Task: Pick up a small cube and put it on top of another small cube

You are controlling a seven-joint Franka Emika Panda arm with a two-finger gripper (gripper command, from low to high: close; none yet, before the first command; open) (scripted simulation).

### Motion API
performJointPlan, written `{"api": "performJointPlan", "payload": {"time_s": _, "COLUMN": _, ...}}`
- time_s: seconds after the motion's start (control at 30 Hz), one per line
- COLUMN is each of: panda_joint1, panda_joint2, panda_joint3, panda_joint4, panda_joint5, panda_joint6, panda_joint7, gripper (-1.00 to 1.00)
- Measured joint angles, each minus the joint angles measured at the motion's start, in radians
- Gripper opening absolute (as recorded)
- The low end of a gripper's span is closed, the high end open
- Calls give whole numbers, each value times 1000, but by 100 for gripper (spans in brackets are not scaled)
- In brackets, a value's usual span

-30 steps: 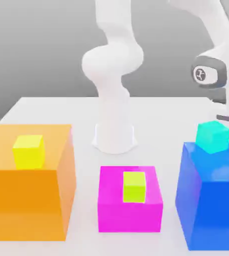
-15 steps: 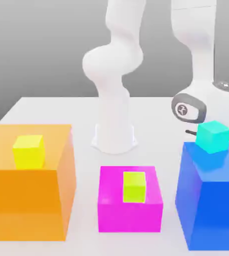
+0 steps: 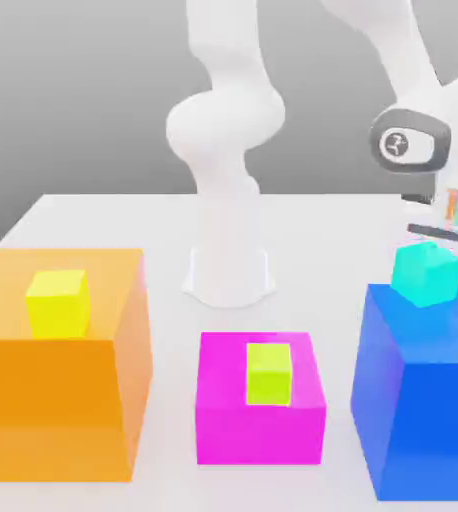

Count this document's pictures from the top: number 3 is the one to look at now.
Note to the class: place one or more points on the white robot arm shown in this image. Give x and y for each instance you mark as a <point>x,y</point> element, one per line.
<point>221,120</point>

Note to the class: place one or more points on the large blue box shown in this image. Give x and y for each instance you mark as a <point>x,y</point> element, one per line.
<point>437,400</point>

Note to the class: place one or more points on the large magenta box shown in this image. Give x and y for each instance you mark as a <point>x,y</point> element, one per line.
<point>229,432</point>

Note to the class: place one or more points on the small lime cube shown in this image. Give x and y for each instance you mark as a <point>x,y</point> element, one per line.
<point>268,376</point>

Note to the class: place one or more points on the small cyan cube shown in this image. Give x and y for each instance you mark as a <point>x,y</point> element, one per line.
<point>423,276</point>

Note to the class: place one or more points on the small yellow cube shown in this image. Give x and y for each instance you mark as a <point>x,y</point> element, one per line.
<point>58,306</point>

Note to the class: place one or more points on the large orange box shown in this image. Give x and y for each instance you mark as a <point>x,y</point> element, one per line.
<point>41,400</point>

